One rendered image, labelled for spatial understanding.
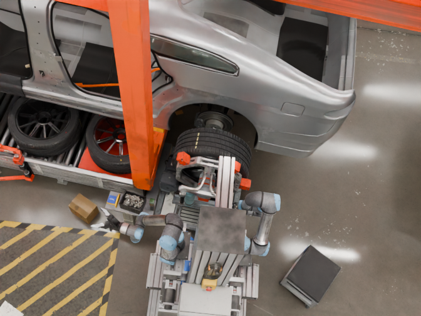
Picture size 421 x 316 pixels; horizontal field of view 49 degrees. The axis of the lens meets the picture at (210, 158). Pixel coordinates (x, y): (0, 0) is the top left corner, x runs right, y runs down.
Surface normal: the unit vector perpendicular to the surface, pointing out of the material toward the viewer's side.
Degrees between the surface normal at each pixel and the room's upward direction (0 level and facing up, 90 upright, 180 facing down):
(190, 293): 0
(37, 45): 86
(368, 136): 0
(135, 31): 90
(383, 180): 0
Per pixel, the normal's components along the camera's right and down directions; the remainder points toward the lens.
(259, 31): 0.45, -0.34
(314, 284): 0.09, -0.45
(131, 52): -0.19, 0.86
